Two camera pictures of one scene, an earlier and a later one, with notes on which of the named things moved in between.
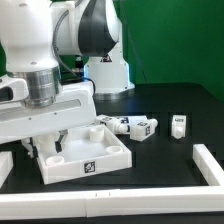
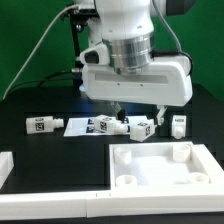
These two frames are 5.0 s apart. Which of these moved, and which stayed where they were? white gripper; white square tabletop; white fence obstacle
Moved: white square tabletop; white gripper
Stayed: white fence obstacle
